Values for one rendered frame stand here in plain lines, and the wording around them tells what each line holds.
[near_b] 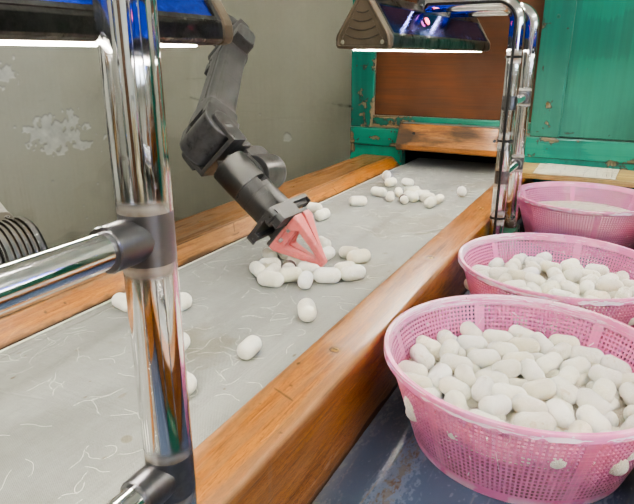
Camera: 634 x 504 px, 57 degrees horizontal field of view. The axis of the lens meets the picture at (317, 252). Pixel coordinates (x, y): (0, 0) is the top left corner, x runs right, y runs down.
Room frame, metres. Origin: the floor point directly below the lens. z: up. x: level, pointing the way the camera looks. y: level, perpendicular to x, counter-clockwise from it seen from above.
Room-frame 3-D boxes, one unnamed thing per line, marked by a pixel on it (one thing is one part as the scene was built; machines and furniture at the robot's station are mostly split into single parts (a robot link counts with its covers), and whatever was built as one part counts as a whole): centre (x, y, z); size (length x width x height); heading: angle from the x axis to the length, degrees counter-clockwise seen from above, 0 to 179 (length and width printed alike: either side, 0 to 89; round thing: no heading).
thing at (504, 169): (1.07, -0.27, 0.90); 0.20 x 0.19 x 0.45; 152
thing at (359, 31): (1.11, -0.20, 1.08); 0.62 x 0.08 x 0.07; 152
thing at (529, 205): (1.13, -0.53, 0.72); 0.27 x 0.27 x 0.10
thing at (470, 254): (0.74, -0.33, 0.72); 0.27 x 0.27 x 0.10
